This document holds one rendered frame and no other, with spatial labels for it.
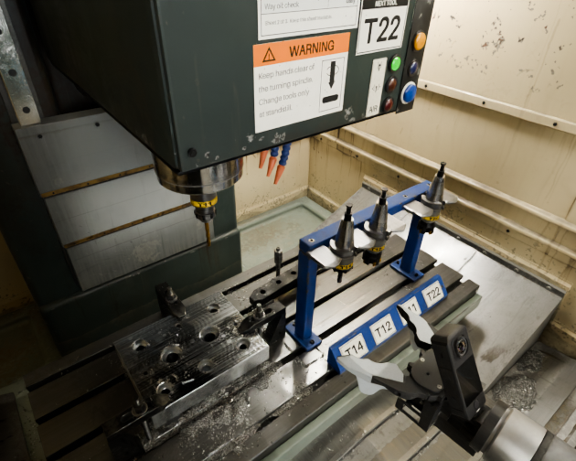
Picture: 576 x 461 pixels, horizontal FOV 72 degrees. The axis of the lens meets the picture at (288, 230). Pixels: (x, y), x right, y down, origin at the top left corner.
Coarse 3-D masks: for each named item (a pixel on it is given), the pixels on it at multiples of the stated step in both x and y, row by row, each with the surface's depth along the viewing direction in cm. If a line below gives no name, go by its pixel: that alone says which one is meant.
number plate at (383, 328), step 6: (384, 318) 107; (390, 318) 108; (378, 324) 106; (384, 324) 107; (390, 324) 108; (372, 330) 105; (378, 330) 106; (384, 330) 107; (390, 330) 108; (378, 336) 105; (384, 336) 106; (378, 342) 105
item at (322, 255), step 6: (318, 246) 90; (324, 246) 90; (306, 252) 88; (312, 252) 88; (318, 252) 88; (324, 252) 88; (330, 252) 88; (312, 258) 87; (318, 258) 86; (324, 258) 86; (330, 258) 86; (336, 258) 86; (318, 264) 85; (324, 264) 85; (330, 264) 85; (336, 264) 85
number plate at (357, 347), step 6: (360, 336) 103; (348, 342) 100; (354, 342) 101; (360, 342) 102; (342, 348) 99; (348, 348) 100; (354, 348) 101; (360, 348) 102; (366, 348) 103; (342, 354) 99; (348, 354) 100; (354, 354) 101; (360, 354) 102
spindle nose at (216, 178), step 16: (160, 160) 66; (240, 160) 70; (160, 176) 68; (176, 176) 66; (192, 176) 65; (208, 176) 66; (224, 176) 68; (240, 176) 72; (176, 192) 68; (192, 192) 67; (208, 192) 68
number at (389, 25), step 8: (384, 16) 56; (392, 16) 57; (400, 16) 58; (384, 24) 56; (392, 24) 57; (400, 24) 58; (384, 32) 57; (392, 32) 58; (400, 32) 59; (376, 40) 57; (384, 40) 58; (392, 40) 59
